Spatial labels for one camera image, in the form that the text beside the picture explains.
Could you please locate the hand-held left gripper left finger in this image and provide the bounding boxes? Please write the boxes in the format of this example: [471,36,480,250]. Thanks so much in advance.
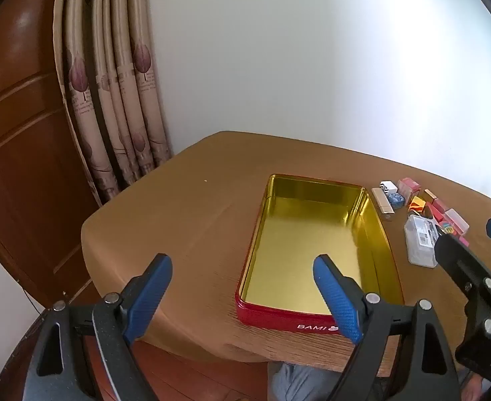
[22,253,173,401]

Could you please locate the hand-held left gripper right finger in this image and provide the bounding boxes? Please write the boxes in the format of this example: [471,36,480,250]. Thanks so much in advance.
[313,254,463,401]

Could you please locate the pink clear box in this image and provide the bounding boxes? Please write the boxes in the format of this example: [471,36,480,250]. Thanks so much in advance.
[443,209,470,235]

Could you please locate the clear plastic box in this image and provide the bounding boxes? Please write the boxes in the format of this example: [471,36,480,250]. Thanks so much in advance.
[403,214,439,269]

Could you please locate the gold-capped red lip gloss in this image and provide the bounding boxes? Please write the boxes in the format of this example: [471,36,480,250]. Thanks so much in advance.
[422,189,449,219]

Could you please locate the red tin box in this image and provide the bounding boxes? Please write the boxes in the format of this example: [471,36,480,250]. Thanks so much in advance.
[235,173,405,337]

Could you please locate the red barcode box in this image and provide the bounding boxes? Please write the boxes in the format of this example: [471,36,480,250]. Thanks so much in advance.
[398,177,421,195]

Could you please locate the person's grey trousers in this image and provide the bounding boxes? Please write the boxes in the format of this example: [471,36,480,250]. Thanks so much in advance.
[268,361,396,401]

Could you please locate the brown wooden door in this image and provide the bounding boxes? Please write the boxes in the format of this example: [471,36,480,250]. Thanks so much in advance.
[0,0,104,301]

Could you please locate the beige leaf-print curtain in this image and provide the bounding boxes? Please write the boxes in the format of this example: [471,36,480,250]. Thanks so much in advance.
[52,0,174,206]

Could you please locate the black cable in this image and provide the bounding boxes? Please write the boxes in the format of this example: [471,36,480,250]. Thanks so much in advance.
[18,278,41,314]

